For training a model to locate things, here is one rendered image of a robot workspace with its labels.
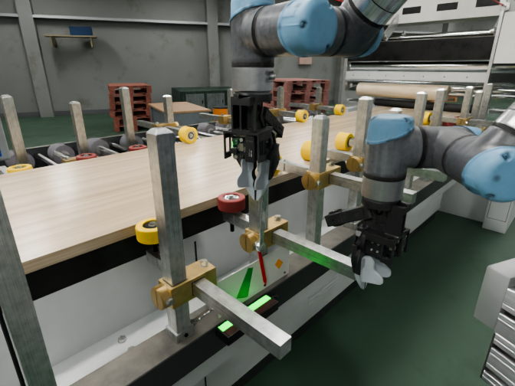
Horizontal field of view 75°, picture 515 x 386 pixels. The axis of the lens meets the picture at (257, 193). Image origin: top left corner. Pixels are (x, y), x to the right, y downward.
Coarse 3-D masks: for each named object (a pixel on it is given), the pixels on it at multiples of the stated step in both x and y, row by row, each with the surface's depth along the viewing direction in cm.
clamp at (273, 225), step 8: (272, 224) 88; (280, 224) 88; (248, 232) 84; (256, 232) 84; (264, 232) 84; (240, 240) 85; (248, 240) 82; (256, 240) 83; (264, 240) 85; (248, 248) 83
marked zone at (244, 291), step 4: (248, 268) 83; (252, 268) 84; (248, 272) 83; (244, 276) 82; (248, 276) 83; (244, 280) 83; (248, 280) 84; (244, 284) 83; (248, 284) 84; (244, 288) 84; (248, 288) 85; (240, 292) 83; (244, 292) 84; (248, 292) 85; (240, 296) 83; (244, 296) 84
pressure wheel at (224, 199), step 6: (228, 192) 100; (234, 192) 100; (222, 198) 95; (228, 198) 96; (234, 198) 96; (240, 198) 95; (222, 204) 94; (228, 204) 93; (234, 204) 93; (240, 204) 94; (222, 210) 95; (228, 210) 94; (234, 210) 94; (240, 210) 95; (234, 228) 100
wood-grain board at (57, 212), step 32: (288, 128) 206; (352, 128) 206; (96, 160) 136; (128, 160) 136; (192, 160) 136; (224, 160) 136; (288, 160) 136; (32, 192) 101; (64, 192) 101; (96, 192) 101; (128, 192) 101; (192, 192) 101; (224, 192) 101; (32, 224) 81; (64, 224) 81; (96, 224) 81; (128, 224) 81; (32, 256) 68; (64, 256) 71
